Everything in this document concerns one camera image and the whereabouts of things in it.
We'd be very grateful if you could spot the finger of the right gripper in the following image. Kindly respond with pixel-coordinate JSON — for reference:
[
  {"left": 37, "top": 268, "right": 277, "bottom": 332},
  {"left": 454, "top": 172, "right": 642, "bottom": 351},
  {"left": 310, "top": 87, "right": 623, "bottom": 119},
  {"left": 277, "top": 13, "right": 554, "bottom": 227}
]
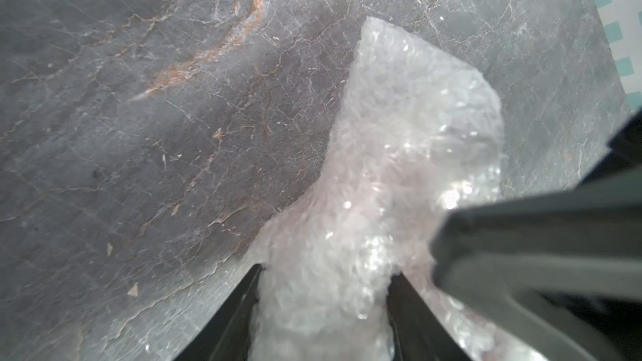
[{"left": 431, "top": 115, "right": 641, "bottom": 360}]

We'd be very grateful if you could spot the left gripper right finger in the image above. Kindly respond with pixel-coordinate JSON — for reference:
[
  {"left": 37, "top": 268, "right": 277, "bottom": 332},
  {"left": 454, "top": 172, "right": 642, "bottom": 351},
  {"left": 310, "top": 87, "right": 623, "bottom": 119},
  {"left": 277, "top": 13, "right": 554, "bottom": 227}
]
[{"left": 386, "top": 273, "right": 471, "bottom": 361}]

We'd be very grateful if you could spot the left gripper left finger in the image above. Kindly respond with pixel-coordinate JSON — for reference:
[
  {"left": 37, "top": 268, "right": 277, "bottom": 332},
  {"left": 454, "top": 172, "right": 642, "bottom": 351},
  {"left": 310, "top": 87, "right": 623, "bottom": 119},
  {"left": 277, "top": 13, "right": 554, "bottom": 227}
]
[{"left": 174, "top": 264, "right": 263, "bottom": 361}]

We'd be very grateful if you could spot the clear bubble wrap sheet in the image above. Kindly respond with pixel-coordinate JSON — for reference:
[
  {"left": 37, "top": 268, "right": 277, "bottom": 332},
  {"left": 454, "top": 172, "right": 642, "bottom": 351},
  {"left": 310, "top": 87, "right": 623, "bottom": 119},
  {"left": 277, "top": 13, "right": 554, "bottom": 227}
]
[{"left": 245, "top": 17, "right": 541, "bottom": 360}]

